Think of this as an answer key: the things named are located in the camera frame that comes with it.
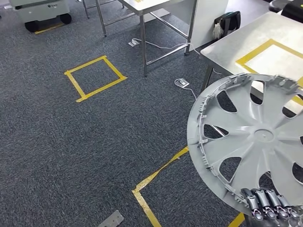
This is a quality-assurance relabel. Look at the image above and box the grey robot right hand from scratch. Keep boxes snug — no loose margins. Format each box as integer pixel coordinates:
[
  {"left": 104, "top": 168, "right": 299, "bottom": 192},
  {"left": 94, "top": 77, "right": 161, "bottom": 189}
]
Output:
[{"left": 240, "top": 188, "right": 303, "bottom": 227}]

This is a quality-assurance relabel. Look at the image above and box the grey plastic wheel hubcap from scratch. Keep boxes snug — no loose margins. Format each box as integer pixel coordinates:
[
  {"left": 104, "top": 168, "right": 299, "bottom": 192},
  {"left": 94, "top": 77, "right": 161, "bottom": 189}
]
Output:
[{"left": 186, "top": 73, "right": 303, "bottom": 217}]

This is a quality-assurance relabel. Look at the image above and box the steel workbench table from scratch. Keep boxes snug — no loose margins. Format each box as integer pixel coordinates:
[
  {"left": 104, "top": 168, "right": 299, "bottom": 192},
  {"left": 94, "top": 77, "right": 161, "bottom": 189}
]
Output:
[{"left": 199, "top": 11, "right": 303, "bottom": 118}]

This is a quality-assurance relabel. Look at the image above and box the yellow tape floor square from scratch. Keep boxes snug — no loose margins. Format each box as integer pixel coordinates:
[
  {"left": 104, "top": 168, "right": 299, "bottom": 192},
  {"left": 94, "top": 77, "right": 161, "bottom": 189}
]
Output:
[
  {"left": 63, "top": 55, "right": 128, "bottom": 104},
  {"left": 131, "top": 146, "right": 246, "bottom": 227}
]

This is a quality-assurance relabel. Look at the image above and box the white fluffy pendant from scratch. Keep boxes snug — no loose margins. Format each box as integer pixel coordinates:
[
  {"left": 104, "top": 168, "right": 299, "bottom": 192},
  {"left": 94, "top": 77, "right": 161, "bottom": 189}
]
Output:
[{"left": 212, "top": 22, "right": 224, "bottom": 40}]

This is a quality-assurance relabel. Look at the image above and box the black bag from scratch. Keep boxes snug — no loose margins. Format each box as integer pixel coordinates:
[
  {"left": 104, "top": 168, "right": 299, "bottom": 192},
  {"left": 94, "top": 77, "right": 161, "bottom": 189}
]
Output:
[{"left": 214, "top": 11, "right": 241, "bottom": 40}]

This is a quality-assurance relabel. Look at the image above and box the white office desk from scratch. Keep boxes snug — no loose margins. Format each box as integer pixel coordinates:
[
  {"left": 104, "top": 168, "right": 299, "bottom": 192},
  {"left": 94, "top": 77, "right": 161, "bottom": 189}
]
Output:
[{"left": 185, "top": 0, "right": 229, "bottom": 52}]

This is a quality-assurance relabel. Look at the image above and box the black round stool seat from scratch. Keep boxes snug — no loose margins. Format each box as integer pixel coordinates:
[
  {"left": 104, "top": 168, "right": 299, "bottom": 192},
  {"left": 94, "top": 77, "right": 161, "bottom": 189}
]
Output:
[{"left": 268, "top": 0, "right": 288, "bottom": 13}]

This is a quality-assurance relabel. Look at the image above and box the grey robot left foot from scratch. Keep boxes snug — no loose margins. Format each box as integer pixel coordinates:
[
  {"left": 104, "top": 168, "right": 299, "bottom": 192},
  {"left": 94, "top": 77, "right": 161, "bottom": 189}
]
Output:
[{"left": 97, "top": 210, "right": 125, "bottom": 227}]

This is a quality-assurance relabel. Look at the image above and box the white wheeled mobile robot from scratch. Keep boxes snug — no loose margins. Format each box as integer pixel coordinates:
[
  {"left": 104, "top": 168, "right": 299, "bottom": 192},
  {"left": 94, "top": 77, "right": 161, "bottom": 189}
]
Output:
[{"left": 9, "top": 0, "right": 72, "bottom": 33}]

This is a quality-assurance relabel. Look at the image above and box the white floor cable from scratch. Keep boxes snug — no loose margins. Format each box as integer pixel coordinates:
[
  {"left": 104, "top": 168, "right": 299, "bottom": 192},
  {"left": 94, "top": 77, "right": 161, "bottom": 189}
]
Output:
[
  {"left": 175, "top": 78, "right": 197, "bottom": 101},
  {"left": 131, "top": 37, "right": 200, "bottom": 55}
]

